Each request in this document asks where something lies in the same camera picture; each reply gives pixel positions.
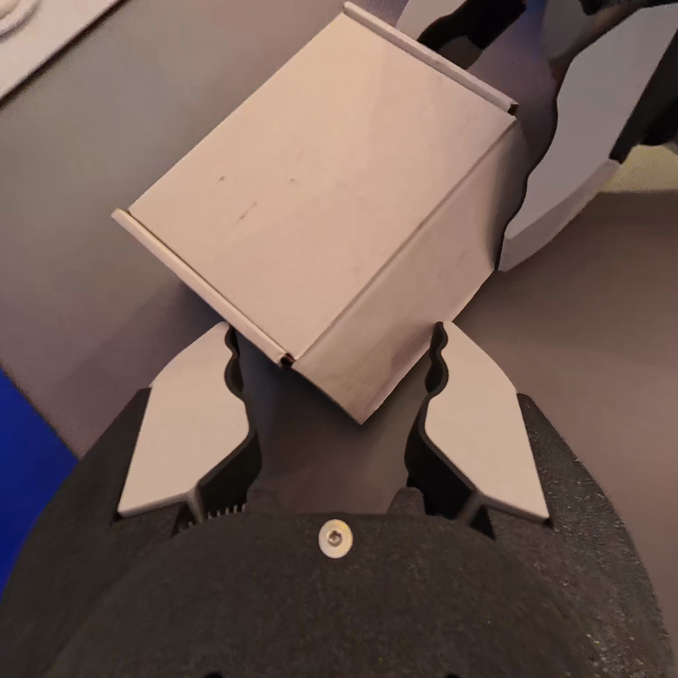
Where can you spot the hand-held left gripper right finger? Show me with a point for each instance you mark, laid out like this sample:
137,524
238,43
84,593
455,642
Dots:
482,439

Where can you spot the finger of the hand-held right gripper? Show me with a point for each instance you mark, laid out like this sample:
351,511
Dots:
423,13
588,132

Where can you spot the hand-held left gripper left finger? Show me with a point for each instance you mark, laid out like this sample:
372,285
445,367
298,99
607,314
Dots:
185,439

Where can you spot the white cardboard box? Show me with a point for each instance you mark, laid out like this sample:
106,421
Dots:
318,201

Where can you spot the blue plastic bin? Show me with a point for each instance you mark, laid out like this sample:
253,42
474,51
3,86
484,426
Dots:
26,466

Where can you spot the white rounded tray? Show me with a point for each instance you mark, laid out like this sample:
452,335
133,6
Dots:
53,37

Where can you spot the clear drinking glass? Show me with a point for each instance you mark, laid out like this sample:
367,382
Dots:
16,16

